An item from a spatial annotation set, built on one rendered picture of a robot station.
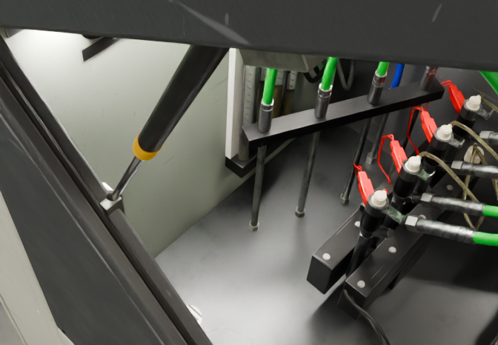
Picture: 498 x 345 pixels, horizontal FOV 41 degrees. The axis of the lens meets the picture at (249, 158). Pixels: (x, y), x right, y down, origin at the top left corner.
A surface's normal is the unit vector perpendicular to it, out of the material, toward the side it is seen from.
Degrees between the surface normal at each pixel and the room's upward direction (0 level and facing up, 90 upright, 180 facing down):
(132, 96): 90
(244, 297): 0
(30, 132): 43
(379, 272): 0
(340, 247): 0
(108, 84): 90
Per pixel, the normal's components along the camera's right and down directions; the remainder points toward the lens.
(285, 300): 0.05, -0.61
